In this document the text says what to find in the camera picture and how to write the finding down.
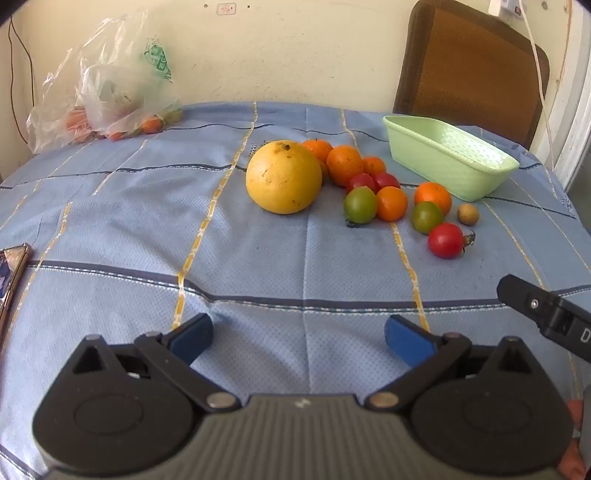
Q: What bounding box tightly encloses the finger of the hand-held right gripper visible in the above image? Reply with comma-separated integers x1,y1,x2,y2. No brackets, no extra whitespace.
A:
496,274,562,332

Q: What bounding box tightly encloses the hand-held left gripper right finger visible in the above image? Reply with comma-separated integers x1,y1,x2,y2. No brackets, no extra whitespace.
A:
365,315,546,414

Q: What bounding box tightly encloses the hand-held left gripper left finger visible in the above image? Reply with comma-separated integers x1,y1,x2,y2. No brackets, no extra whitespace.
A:
65,313,242,414

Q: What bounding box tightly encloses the green tomato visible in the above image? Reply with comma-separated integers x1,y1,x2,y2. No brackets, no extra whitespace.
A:
344,186,378,226
411,201,445,235

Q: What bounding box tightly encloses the light green plastic basket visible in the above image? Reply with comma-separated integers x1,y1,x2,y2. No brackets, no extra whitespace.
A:
383,115,520,202

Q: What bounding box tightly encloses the large yellow pomelo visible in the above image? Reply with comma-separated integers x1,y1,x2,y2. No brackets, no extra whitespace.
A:
246,140,323,215

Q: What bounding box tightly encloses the blue checked tablecloth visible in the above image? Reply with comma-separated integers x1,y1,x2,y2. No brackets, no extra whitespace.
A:
0,102,591,480

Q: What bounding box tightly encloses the large orange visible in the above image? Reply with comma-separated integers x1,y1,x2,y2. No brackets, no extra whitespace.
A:
326,145,366,187

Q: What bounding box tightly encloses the smartphone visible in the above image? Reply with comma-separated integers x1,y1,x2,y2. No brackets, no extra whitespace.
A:
0,243,33,344

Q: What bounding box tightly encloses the white plastic bag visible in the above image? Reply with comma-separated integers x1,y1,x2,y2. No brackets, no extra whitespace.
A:
79,64,141,131

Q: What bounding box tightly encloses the clear plastic bag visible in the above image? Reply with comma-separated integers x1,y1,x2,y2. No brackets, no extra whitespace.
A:
27,11,184,154

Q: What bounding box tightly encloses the white power strip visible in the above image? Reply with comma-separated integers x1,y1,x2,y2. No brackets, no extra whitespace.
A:
488,0,523,19

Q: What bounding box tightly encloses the white window frame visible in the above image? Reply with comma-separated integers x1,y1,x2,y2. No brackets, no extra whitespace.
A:
530,0,591,195

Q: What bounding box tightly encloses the black cable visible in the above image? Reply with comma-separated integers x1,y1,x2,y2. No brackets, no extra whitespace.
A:
8,18,36,145

